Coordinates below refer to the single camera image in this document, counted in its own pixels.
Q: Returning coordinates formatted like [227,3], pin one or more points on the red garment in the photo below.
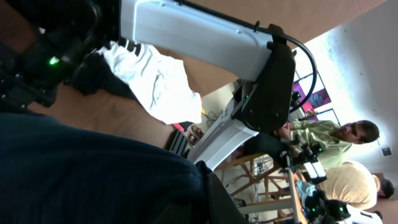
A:
[177,126]

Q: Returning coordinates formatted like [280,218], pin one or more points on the person in cream shirt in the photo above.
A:
[352,183]

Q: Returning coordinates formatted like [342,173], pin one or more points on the navy blue shorts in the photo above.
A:
[54,173]

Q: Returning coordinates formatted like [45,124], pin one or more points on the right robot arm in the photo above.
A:
[260,56]

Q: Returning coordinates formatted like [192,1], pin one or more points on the person in green shirt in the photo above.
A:
[335,140]

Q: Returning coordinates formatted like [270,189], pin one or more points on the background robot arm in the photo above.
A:
[314,205]

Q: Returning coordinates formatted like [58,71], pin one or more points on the black garment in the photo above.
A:
[95,74]

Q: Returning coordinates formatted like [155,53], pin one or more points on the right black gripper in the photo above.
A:
[72,29]

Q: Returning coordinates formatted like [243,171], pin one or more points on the white printed t-shirt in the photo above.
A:
[159,82]

